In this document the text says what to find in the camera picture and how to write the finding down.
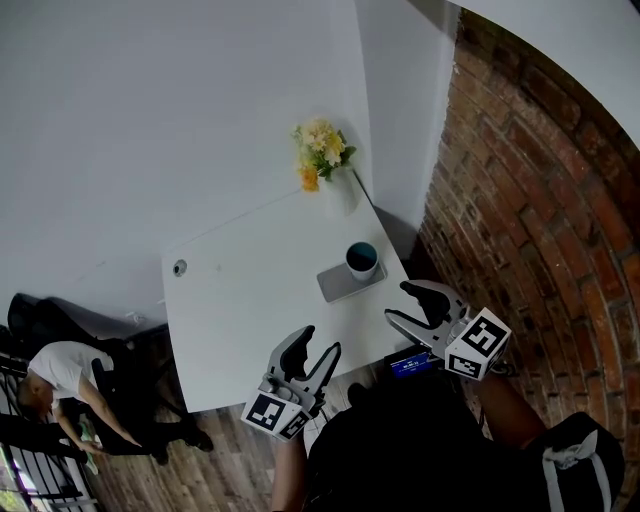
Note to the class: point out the white wall socket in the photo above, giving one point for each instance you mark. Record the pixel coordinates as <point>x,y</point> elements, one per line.
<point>136,317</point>

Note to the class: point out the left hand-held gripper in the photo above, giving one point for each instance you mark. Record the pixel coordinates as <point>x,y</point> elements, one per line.
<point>272,412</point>

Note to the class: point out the grey rectangular tray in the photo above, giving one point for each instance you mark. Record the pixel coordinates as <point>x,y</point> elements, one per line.
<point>337,287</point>

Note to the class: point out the yellow flower bouquet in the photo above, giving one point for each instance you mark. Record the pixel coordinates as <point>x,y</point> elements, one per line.
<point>320,147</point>

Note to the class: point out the black device with blue screen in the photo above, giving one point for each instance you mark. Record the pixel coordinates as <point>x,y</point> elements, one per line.
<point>410,365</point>

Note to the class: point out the white table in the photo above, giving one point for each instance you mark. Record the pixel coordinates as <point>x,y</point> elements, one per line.
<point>250,310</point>

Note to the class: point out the white vase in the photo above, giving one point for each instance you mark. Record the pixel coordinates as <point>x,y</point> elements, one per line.
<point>342,197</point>

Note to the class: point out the black metal railing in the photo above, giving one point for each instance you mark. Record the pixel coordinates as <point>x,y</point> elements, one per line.
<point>35,480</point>

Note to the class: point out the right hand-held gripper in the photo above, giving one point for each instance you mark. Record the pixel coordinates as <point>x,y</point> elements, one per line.
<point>480,345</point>

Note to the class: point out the person in black shirt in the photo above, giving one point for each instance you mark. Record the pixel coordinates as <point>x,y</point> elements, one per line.
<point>400,450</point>

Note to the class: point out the person's left forearm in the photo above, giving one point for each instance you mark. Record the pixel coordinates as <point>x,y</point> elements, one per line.
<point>289,480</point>

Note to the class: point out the black office chair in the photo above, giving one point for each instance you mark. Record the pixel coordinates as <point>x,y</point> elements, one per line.
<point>35,317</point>

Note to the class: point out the white cup teal inside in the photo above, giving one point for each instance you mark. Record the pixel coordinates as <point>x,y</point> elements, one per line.
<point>362,265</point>

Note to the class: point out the person's right forearm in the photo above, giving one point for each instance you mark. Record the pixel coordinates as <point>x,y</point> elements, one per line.
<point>510,415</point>

